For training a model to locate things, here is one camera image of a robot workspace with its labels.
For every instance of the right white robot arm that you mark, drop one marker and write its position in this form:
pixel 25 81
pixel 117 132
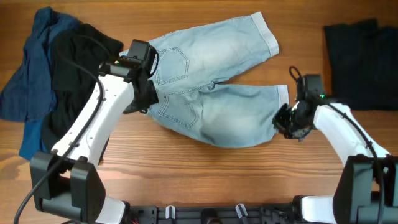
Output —
pixel 367 189

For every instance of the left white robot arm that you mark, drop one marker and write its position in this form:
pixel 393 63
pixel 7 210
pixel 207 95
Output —
pixel 65 182

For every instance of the blue shirt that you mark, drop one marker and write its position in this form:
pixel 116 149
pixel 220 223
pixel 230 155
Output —
pixel 28 96

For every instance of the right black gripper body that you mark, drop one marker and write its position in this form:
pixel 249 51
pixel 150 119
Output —
pixel 288 120

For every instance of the light blue denim shorts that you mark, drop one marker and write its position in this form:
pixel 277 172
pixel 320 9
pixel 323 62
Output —
pixel 192 77

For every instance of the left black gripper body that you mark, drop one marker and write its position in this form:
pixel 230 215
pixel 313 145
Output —
pixel 145 98

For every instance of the dark folded garment on right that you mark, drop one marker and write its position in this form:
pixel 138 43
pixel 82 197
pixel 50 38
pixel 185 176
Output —
pixel 363 61

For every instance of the black garment on left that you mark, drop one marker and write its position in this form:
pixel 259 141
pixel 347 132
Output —
pixel 87 47

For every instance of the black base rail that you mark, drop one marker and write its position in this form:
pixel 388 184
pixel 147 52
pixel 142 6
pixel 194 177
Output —
pixel 238 214

